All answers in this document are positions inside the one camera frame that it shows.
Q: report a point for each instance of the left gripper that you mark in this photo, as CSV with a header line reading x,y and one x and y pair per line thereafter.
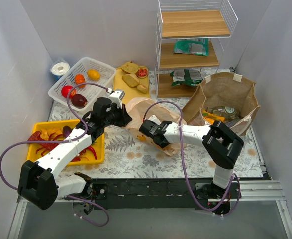
x,y
122,116

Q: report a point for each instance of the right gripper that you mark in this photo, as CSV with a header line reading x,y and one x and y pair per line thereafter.
x,y
146,128

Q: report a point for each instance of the peach plastic grocery bag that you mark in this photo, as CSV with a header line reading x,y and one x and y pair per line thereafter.
x,y
140,107

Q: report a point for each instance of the orange mango gummy packet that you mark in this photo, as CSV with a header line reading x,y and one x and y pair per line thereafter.
x,y
211,118

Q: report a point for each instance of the clear glass bottle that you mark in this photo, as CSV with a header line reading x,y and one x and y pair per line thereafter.
x,y
229,113

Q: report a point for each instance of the brown burlap tote bag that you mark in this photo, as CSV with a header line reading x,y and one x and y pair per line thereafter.
x,y
223,89

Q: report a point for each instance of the teal snack packet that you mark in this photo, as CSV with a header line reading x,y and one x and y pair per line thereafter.
x,y
198,47

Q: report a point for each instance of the silver drink can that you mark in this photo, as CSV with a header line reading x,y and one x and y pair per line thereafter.
x,y
232,123

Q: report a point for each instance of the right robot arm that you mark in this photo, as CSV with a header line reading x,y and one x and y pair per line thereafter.
x,y
223,145

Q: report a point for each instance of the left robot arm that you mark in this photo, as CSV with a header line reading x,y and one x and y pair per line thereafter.
x,y
58,159

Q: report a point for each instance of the small bread roll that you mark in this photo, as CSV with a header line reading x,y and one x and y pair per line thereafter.
x,y
142,88

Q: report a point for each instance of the bread slice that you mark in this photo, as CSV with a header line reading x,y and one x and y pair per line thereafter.
x,y
131,80

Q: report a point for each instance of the floral table mat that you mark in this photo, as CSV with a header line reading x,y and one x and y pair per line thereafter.
x,y
128,157

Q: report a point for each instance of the red chili pepper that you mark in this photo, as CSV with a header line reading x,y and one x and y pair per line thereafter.
x,y
81,154

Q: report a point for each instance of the round bread loaf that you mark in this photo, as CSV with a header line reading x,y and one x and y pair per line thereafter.
x,y
130,68

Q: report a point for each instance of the dark red plum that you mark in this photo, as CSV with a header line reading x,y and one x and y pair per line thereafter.
x,y
79,101

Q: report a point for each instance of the white plastic basket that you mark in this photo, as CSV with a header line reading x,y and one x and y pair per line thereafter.
x,y
90,92

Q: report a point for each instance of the yellow mango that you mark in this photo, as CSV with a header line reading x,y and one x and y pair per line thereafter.
x,y
93,74

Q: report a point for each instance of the small orange pumpkin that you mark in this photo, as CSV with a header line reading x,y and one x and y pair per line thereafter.
x,y
79,79

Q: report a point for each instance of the green white snack packet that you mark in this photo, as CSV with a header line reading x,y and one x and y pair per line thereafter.
x,y
186,77

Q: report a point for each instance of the yellow vegetable tray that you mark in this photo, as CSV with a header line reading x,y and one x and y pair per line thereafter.
x,y
92,155

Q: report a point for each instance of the yellow bell pepper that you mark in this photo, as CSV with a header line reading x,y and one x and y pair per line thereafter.
x,y
50,134

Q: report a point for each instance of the white tape roll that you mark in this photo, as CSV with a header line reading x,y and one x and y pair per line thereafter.
x,y
59,69

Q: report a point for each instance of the red toy lobster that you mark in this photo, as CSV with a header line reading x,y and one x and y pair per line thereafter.
x,y
44,146

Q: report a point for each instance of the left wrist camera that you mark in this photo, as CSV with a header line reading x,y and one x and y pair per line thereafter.
x,y
117,95

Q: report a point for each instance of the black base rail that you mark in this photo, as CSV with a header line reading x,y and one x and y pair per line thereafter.
x,y
173,193

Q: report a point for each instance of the white wire shelf rack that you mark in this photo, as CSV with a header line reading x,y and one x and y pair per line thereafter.
x,y
188,39

